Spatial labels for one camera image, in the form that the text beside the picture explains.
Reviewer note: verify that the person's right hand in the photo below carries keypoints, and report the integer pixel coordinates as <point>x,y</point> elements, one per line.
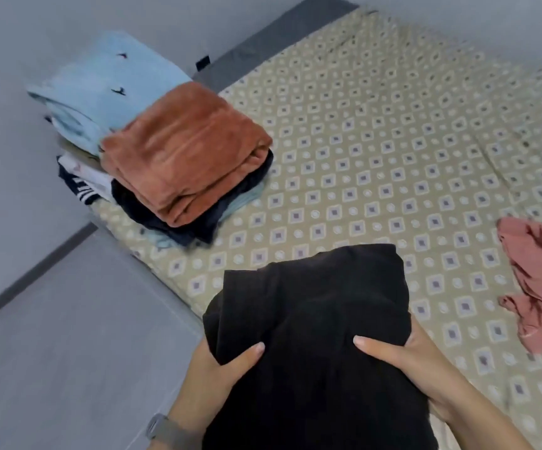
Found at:
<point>421,365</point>

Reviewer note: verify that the person's left hand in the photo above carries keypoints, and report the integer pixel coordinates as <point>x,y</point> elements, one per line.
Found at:
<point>210,384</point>

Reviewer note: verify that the black garment yellow print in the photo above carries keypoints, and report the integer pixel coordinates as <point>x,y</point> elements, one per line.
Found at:
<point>318,351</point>

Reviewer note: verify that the pink shirt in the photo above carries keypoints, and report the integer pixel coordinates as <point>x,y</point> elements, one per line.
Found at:
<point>538,276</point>

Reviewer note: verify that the bed with patterned beige sheet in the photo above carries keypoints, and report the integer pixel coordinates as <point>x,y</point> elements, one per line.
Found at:
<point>393,154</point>

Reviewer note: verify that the navy striped track pants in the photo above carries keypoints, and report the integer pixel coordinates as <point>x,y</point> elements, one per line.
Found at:
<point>79,187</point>

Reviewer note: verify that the white red-striped zip jacket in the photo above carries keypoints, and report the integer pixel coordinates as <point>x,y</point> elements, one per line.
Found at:
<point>88,173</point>

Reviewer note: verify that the olive green trousers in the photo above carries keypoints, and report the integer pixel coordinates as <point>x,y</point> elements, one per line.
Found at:
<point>79,150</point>

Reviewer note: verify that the grey band wristwatch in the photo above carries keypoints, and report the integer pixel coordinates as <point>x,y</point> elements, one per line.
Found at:
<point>168,431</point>

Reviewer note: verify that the black wall socket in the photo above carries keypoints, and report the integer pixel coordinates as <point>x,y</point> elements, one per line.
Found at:
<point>202,62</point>

